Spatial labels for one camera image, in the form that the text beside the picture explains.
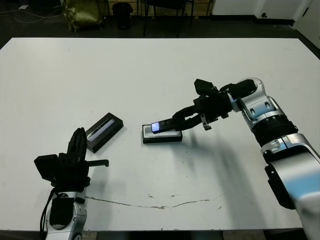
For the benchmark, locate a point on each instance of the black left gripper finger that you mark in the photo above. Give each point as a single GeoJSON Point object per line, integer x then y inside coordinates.
{"type": "Point", "coordinates": [74, 146]}
{"type": "Point", "coordinates": [83, 146]}

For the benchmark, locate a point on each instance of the black office chair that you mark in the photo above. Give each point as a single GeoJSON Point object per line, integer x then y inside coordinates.
{"type": "Point", "coordinates": [167, 8]}

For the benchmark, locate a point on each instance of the black box with white insert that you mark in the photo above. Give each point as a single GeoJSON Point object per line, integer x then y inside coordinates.
{"type": "Point", "coordinates": [160, 139]}

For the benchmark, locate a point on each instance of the white door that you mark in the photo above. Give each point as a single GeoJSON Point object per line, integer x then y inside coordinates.
{"type": "Point", "coordinates": [308, 22]}

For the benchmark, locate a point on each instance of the black waste bin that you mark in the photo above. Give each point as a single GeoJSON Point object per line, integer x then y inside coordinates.
{"type": "Point", "coordinates": [122, 15]}

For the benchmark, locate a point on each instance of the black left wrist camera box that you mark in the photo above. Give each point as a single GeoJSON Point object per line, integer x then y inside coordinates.
{"type": "Point", "coordinates": [46, 166]}

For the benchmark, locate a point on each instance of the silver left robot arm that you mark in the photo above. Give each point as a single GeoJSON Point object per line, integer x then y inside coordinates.
{"type": "Point", "coordinates": [77, 217]}

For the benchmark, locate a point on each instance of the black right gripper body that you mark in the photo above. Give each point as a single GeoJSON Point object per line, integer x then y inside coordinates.
{"type": "Point", "coordinates": [215, 106]}

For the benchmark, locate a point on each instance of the slim black camera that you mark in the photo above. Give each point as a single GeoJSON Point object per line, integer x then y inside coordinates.
{"type": "Point", "coordinates": [162, 126]}

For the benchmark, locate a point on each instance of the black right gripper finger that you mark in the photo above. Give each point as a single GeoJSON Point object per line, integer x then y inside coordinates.
{"type": "Point", "coordinates": [190, 123]}
{"type": "Point", "coordinates": [186, 113]}

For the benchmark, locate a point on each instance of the yellow-green bag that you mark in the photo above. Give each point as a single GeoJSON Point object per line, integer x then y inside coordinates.
{"type": "Point", "coordinates": [82, 13]}

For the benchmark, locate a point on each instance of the black box lid with print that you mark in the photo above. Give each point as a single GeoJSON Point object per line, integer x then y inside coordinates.
{"type": "Point", "coordinates": [105, 132]}

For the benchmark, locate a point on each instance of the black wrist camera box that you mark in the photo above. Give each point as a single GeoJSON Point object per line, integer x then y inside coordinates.
{"type": "Point", "coordinates": [46, 166]}
{"type": "Point", "coordinates": [203, 86]}

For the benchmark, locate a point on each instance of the white paper sheet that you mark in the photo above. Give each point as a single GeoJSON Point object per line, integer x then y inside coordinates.
{"type": "Point", "coordinates": [24, 7]}

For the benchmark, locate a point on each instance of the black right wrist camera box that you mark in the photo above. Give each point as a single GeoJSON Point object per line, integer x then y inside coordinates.
{"type": "Point", "coordinates": [203, 86]}

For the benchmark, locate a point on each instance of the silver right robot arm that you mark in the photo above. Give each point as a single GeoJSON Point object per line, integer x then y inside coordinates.
{"type": "Point", "coordinates": [265, 107]}

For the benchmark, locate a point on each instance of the black round door stopper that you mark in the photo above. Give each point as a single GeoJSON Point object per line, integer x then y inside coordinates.
{"type": "Point", "coordinates": [264, 15]}

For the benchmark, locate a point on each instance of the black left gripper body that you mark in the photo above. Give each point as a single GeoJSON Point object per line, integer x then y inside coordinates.
{"type": "Point", "coordinates": [72, 176]}

